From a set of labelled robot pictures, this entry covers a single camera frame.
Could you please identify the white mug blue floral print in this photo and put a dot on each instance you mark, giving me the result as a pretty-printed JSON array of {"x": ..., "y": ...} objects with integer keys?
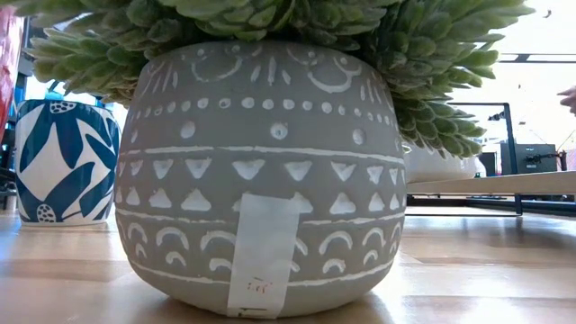
[{"x": 45, "y": 171}]

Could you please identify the red ceramic mug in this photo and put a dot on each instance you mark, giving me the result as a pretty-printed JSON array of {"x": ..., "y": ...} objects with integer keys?
[{"x": 8, "y": 67}]

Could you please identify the succulent plant patterned grey pot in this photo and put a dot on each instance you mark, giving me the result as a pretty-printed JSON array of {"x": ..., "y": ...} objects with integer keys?
[{"x": 270, "y": 135}]

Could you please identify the white paper tape label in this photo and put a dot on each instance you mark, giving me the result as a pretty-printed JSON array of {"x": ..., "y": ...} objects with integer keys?
[{"x": 263, "y": 252}]

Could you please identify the thin black metal stand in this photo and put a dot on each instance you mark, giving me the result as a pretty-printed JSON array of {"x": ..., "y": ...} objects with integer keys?
[{"x": 508, "y": 135}]

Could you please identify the wooden riser shelf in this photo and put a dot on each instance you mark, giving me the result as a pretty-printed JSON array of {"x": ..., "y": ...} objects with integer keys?
[{"x": 517, "y": 183}]

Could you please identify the black equipment cabinet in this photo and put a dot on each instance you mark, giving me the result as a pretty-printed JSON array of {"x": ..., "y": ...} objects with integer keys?
[{"x": 531, "y": 159}]

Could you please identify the person's hand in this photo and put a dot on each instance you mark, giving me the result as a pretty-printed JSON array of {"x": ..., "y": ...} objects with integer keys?
[{"x": 569, "y": 99}]

